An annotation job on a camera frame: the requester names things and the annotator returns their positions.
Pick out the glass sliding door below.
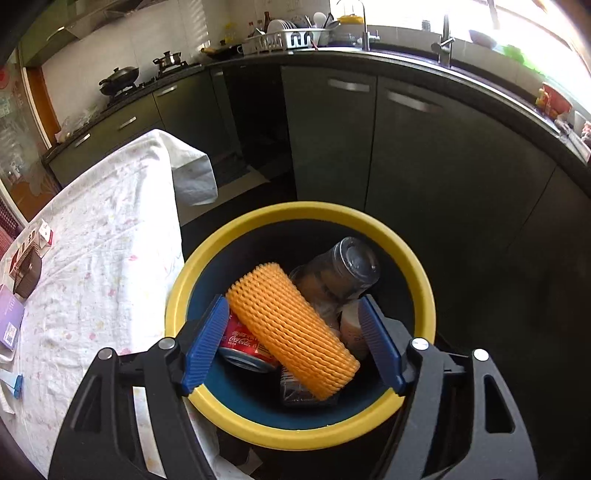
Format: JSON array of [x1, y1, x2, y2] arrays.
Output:
[[0, 62, 62, 222]]

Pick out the clear plastic bottle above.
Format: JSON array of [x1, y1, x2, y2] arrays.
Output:
[[290, 237, 382, 333]]

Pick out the tall steel faucet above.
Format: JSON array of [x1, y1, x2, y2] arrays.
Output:
[[430, 13, 458, 68]]

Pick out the silver foil packet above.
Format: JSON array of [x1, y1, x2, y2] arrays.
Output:
[[279, 366, 341, 408]]

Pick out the yellow rimmed dark bin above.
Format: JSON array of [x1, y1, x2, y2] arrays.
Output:
[[165, 200, 437, 451]]

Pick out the black gas stove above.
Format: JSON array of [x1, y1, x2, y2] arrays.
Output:
[[99, 62, 204, 110]]

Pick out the clear plastic bags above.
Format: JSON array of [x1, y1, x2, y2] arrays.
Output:
[[55, 114, 89, 142]]

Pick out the orange foam fruit net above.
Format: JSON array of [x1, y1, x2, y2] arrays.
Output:
[[225, 262, 361, 401]]

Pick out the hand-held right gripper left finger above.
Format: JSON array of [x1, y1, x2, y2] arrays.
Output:
[[48, 295, 230, 480]]

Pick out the red soda can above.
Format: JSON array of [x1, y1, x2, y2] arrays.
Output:
[[217, 310, 280, 373]]

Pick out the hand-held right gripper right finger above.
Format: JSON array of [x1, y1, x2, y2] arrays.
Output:
[[358, 295, 539, 480]]

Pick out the white dish rack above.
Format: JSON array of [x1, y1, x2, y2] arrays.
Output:
[[241, 28, 341, 53]]

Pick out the white floral tablecloth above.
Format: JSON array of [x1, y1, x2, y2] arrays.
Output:
[[0, 129, 219, 480]]

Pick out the green plastic item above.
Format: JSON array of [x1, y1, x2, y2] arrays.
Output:
[[502, 44, 539, 70]]

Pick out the green lower cabinets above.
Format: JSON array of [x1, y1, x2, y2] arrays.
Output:
[[45, 65, 243, 188]]

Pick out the dark cabinets under sink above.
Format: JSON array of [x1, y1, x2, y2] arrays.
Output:
[[212, 62, 591, 361]]

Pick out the red bowl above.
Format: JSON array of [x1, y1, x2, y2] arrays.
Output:
[[536, 82, 574, 119]]

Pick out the black wok with lid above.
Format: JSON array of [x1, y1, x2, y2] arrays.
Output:
[[98, 65, 140, 97]]

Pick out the black kitchen countertop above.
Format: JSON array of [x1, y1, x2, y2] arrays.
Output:
[[41, 44, 591, 167]]

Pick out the small curved faucet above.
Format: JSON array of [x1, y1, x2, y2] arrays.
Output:
[[335, 0, 382, 52]]

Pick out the small steel pot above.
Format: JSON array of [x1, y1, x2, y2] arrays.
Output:
[[153, 51, 182, 75]]

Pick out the dark brown cup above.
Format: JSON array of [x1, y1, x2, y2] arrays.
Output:
[[10, 249, 44, 299]]

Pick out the blue clip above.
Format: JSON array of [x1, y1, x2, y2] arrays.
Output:
[[0, 371, 25, 399]]

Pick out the purple box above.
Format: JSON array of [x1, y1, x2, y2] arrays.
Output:
[[0, 284, 26, 352]]

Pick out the white and red carton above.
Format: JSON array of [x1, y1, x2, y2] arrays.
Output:
[[25, 219, 57, 259]]

